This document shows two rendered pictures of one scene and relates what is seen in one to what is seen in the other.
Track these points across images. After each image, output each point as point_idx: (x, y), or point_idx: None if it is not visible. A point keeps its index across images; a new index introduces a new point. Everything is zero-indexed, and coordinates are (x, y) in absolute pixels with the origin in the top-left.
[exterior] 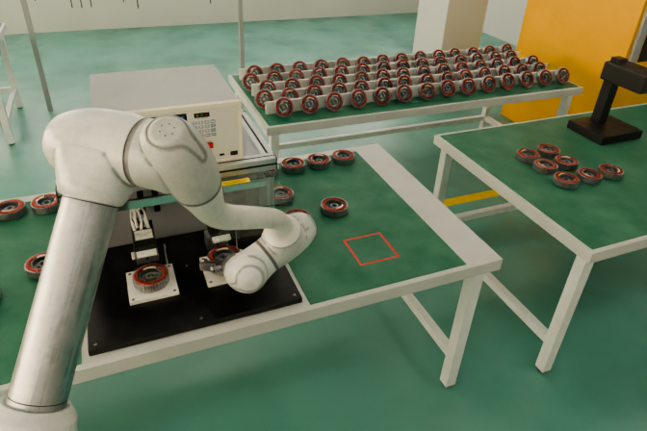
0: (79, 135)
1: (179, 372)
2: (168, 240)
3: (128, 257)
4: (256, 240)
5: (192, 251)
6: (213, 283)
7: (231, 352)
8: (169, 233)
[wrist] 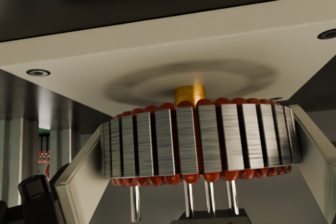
0: None
1: None
2: (330, 106)
3: None
4: (68, 120)
5: (290, 98)
6: (322, 26)
7: None
8: (317, 120)
